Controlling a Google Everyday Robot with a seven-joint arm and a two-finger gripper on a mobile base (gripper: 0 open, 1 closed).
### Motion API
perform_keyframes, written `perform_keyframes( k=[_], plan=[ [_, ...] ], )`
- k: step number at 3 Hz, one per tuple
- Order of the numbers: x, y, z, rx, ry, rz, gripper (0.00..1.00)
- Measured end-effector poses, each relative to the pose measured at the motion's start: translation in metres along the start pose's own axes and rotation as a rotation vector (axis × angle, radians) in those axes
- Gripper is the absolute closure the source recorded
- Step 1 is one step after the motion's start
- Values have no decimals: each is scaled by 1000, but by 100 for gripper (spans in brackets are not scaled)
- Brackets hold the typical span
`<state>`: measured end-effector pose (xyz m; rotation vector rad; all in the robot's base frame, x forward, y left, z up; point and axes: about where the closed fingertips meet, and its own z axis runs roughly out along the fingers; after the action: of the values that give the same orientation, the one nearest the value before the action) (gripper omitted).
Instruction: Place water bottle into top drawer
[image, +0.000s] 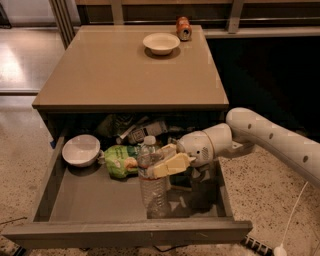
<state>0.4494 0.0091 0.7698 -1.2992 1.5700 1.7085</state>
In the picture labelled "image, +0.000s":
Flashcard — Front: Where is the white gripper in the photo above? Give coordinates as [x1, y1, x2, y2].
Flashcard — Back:
[147, 131, 214, 179]

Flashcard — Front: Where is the white plug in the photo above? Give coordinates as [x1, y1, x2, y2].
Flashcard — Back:
[273, 245, 287, 256]

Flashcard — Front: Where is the white cable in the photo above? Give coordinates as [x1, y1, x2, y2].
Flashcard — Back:
[281, 181, 309, 246]

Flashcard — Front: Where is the green snack bag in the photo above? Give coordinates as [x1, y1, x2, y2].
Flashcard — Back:
[104, 145, 140, 179]

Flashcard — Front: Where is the green scrubbing sponge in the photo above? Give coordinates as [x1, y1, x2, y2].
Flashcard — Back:
[169, 175, 192, 191]

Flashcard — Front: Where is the dark green chip bag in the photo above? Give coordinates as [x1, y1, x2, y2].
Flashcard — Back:
[95, 114, 134, 138]

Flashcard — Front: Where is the white bowl on cabinet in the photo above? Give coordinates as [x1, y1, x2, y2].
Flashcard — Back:
[143, 33, 180, 56]

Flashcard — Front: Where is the grey open top drawer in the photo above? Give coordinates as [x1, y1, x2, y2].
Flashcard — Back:
[3, 145, 252, 249]

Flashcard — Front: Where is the grey cabinet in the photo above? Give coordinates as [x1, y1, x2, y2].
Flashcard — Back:
[33, 25, 229, 119]

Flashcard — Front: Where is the black power strip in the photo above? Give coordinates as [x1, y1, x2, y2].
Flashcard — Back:
[240, 235, 273, 256]

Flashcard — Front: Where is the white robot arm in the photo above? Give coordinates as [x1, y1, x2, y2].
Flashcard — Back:
[147, 108, 320, 188]

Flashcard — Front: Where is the orange soda can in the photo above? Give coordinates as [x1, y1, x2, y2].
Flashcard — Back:
[176, 17, 192, 41]

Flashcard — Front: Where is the clear plastic water bottle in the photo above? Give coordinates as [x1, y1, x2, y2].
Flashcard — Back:
[137, 136, 170, 219]

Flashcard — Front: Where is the white bowl in drawer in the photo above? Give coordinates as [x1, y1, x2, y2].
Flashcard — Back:
[62, 134, 100, 167]

